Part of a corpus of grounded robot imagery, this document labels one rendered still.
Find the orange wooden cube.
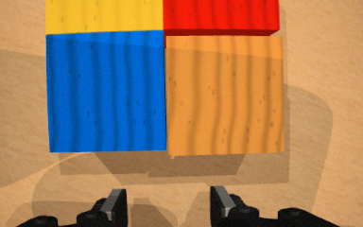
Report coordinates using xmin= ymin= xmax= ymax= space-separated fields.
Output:
xmin=166 ymin=36 xmax=284 ymax=156

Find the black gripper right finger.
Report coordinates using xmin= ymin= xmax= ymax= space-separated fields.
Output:
xmin=210 ymin=185 xmax=339 ymax=227

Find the blue cube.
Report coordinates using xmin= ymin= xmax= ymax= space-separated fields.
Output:
xmin=45 ymin=30 xmax=166 ymax=152

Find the yellow cube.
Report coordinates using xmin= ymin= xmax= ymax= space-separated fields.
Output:
xmin=45 ymin=0 xmax=164 ymax=35

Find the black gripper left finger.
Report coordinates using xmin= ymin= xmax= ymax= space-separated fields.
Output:
xmin=16 ymin=189 xmax=128 ymax=227

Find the red wooden cube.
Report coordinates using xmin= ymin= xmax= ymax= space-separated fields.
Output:
xmin=163 ymin=0 xmax=280 ymax=48

